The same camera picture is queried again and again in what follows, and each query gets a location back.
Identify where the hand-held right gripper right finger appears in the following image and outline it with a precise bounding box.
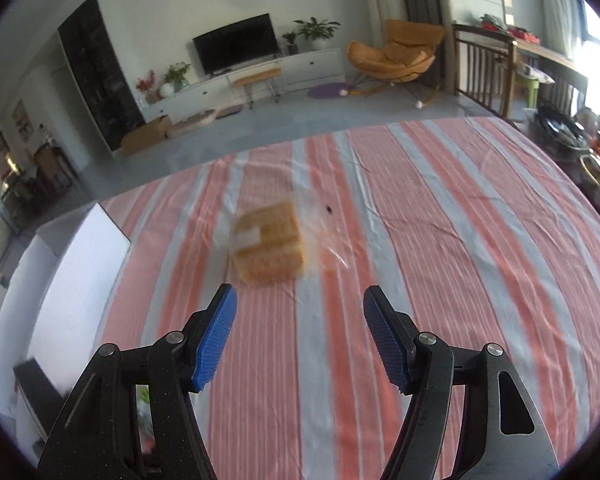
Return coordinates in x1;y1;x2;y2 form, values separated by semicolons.
362;285;561;480

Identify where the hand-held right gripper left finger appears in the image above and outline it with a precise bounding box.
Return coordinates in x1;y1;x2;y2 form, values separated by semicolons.
37;282;239;480

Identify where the bagged sliced bread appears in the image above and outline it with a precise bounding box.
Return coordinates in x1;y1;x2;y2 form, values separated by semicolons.
229;199;351;288

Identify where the white cardboard box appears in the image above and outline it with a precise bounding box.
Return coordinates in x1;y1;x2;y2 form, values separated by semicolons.
0;202;132;461

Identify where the brown cardboard box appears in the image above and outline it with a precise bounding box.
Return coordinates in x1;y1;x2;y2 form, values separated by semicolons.
121;116;174;157

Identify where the wooden dining chair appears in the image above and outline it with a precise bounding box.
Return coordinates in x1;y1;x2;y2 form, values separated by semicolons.
32;142;79;202

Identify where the purple round mat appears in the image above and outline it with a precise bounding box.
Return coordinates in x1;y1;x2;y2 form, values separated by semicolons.
307;82;349;100

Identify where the red flower arrangement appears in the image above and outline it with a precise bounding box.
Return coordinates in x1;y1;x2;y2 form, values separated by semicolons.
136;70;162;105

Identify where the plant in white vase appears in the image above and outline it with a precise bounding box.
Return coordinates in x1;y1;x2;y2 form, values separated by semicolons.
161;62;193;98

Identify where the wooden stool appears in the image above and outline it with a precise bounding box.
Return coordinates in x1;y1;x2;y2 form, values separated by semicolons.
231;67;284;110

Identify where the pile of kitchen clutter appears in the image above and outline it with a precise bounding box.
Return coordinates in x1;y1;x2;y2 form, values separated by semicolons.
530;100;600;198

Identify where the white TV cabinet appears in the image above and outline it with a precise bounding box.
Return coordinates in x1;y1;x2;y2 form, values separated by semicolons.
140;47;343;122

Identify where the orange armchair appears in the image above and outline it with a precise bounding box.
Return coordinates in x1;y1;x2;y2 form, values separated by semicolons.
347;19;447;107

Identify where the black display cabinet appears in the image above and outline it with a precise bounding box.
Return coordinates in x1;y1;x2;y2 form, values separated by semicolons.
57;0;147;154

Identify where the green plastic stool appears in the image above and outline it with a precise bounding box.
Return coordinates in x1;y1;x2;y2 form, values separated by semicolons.
517;65;557;109

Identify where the black television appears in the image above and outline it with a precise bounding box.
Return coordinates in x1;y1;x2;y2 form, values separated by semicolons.
192;13;277;76

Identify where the large potted plant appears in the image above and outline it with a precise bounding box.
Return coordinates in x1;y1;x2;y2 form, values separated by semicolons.
294;16;341;51

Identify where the grey curtain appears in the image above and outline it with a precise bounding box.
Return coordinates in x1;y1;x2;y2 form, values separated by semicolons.
397;0;454;93

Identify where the white curtain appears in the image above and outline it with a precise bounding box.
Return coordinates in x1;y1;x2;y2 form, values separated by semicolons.
530;0;587;62

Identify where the wall poster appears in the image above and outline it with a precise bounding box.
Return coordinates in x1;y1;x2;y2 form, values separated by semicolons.
12;100;36;144

